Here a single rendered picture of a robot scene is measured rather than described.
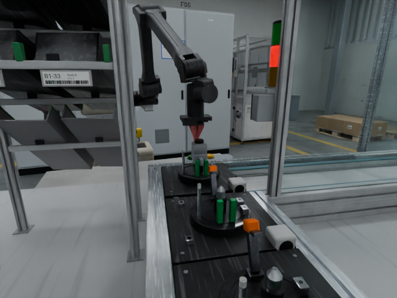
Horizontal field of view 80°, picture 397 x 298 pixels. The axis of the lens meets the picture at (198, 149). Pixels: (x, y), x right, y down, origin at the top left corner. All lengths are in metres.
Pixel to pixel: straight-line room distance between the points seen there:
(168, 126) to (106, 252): 3.24
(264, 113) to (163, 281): 0.46
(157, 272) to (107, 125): 0.38
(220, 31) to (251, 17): 5.70
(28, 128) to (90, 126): 0.14
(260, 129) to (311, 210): 4.42
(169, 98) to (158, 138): 0.64
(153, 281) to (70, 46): 0.48
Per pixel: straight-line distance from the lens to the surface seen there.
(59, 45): 0.60
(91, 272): 0.65
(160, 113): 3.76
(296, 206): 0.77
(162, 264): 0.48
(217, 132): 4.10
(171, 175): 0.81
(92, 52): 0.57
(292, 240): 0.52
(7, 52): 0.62
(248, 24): 9.62
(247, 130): 5.00
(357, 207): 0.91
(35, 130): 0.72
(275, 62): 0.67
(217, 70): 4.00
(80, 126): 0.69
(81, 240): 0.76
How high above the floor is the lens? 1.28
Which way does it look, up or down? 16 degrees down
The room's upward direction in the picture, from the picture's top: straight up
